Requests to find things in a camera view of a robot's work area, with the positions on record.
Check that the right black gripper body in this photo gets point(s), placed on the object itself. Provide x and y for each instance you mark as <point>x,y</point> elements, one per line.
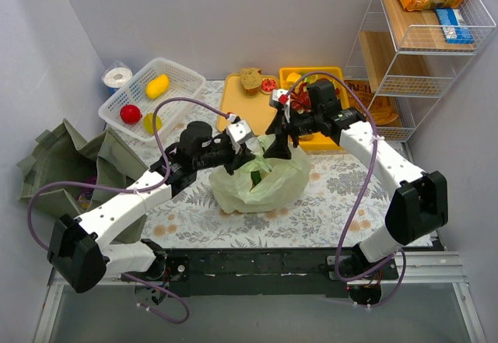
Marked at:
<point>282,126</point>

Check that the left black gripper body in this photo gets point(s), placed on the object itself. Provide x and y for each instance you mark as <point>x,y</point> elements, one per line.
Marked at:
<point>236,155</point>

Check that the light green plastic bag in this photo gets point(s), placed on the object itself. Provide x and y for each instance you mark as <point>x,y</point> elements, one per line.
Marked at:
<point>262,185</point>

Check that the white perforated plastic basket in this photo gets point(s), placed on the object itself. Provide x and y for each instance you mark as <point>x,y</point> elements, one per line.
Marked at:
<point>184,82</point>

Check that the purple candy bag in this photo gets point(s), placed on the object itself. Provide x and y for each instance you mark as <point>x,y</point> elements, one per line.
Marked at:
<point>86,194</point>

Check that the olive green canvas bag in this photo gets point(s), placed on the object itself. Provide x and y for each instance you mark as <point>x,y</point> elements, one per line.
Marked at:
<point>64,154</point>

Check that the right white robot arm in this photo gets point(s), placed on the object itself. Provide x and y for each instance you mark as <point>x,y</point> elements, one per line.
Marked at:
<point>418,200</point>

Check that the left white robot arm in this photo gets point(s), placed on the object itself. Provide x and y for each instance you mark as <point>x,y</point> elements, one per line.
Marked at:
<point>83,250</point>

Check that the red toy lobster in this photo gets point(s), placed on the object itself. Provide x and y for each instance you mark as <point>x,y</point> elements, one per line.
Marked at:
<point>300,100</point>

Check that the pale yellow flat tray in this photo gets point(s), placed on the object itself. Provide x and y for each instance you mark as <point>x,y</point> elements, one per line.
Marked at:
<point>253,108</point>

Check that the yellow toy pepper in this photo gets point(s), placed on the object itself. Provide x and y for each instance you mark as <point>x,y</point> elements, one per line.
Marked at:
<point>293,78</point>

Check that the yellow green toy starfruit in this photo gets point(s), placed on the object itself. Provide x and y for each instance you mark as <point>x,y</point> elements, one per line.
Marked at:
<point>152,122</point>

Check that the orange chips bag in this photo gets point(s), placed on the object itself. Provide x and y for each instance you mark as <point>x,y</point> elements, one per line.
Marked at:
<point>380,108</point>

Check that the yellow toy fruit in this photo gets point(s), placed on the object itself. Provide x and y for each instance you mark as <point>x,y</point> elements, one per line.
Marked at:
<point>156,87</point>

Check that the red toy apple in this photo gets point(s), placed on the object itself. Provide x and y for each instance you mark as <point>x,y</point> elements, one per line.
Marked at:
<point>130,114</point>

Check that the bread slice rear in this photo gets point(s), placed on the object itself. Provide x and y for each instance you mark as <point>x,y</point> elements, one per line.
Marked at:
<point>251,80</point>

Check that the tissue roll in blue wrap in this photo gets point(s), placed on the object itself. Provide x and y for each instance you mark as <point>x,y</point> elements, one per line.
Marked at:
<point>116,75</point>

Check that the blue snack box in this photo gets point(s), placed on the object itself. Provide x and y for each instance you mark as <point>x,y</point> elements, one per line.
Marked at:
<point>454,27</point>

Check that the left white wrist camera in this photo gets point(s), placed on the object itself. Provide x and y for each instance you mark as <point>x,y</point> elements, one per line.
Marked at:
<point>238,130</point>

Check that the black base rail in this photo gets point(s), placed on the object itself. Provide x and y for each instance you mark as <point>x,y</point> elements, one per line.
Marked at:
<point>259,271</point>

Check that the white wire shelf rack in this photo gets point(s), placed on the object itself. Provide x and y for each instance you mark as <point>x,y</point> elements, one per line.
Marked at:
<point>405,57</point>

